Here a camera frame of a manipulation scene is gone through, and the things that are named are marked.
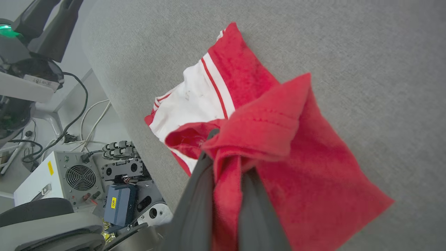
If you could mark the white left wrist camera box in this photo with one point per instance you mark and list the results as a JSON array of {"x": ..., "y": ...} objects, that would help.
[{"x": 21, "y": 89}]

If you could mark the grey rounded robot waist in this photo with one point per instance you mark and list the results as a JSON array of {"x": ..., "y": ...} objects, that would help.
[{"x": 45, "y": 226}]

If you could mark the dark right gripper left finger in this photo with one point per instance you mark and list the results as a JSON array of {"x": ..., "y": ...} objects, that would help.
[{"x": 195, "y": 216}]

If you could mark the gold foil scrap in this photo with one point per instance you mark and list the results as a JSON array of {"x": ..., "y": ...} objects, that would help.
[{"x": 109, "y": 233}]

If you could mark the red and white garment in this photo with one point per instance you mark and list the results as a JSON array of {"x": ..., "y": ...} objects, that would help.
[{"x": 313, "y": 174}]

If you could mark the black power plug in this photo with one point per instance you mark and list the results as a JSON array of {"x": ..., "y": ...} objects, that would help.
[{"x": 70, "y": 138}]

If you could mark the grey robot base chassis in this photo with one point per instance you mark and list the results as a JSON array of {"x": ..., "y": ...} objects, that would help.
[{"x": 122, "y": 167}]

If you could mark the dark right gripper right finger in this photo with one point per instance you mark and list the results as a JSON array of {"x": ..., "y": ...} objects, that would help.
[{"x": 258, "y": 226}]

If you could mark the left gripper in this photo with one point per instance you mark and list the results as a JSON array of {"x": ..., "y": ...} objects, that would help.
[{"x": 21, "y": 55}]

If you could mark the white power box with fan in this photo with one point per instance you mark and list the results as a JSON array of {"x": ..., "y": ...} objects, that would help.
[{"x": 38, "y": 177}]

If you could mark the blue box with yellow label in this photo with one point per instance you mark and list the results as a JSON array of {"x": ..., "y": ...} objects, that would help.
[{"x": 120, "y": 205}]

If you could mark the grey fabric sofa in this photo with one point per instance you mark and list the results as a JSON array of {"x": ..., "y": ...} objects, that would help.
[{"x": 348, "y": 52}]

